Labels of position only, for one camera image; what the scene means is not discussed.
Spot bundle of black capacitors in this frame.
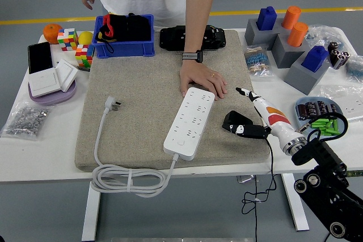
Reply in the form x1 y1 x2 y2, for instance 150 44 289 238
327 41 352 70

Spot orange fruit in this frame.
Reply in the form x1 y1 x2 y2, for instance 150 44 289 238
43 23 63 45

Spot black device housing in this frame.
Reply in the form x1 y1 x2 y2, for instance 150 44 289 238
158 25 227 52

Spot colourful puzzle cube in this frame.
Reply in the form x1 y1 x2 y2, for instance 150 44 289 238
57 28 79 52
74 44 95 69

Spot pile of green tubes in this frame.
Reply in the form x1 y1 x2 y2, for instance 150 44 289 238
310 117 341 137

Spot medium grey holder block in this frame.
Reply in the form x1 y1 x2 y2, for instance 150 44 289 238
271 33 310 69

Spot black plug with cord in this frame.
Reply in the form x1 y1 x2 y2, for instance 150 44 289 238
222 110 278 215

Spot blue bottle-shaped block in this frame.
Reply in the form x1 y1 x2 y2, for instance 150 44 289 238
256 6 277 31
301 45 330 73

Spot white power strip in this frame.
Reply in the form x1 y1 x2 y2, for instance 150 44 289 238
163 87 216 161

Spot low grey holder block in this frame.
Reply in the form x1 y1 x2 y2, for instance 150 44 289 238
244 18 287 46

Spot white table leg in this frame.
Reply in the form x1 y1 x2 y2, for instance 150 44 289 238
81 182 100 241
280 173 310 232

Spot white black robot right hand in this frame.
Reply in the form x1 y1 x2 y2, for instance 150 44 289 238
222 87 304 152

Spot bag of metal nuts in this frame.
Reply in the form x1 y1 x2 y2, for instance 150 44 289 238
0 101 53 142

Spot purple round tray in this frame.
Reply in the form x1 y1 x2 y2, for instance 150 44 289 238
28 79 77 106

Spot black red cloth straps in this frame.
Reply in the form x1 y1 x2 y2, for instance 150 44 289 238
95 12 152 54

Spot light blue tray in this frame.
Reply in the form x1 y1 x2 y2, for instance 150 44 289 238
294 96 348 141

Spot large white wall switch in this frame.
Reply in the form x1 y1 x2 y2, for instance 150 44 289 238
28 67 62 97

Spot bag of blue resistors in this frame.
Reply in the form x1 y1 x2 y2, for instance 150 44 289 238
344 54 363 83

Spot grey-brown mat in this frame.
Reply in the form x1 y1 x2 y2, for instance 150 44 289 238
74 29 271 172

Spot black hanging cable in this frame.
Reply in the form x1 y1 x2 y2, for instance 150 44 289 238
254 175 258 242

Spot white power cord with plug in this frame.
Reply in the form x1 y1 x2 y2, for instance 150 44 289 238
90 96 180 199

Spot blue plastic bin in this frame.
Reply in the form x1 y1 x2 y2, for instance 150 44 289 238
91 14 156 59

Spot tall grey holder block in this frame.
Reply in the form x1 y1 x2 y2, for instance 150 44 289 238
284 54 331 96

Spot small white wall switch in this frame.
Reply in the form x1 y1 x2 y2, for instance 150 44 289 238
54 59 79 92

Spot clear plastic bag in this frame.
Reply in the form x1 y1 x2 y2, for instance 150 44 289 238
305 23 345 52

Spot person's left hand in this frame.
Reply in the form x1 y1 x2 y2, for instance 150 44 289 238
179 57 229 101

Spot black cylindrical capacitor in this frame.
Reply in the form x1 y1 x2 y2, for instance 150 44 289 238
307 101 318 120
296 103 309 120
328 103 340 120
316 100 330 118

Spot bagged white socket panel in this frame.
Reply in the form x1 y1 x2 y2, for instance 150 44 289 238
319 84 363 122

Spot black wrist watch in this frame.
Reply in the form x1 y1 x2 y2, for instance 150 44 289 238
181 50 204 63

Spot black smartphone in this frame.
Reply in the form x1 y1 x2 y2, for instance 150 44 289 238
27 41 54 75

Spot yellow lemon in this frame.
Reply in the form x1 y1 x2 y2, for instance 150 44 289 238
78 31 94 46

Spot orange cylinder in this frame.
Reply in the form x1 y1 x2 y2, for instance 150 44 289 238
286 22 309 48
281 5 302 30

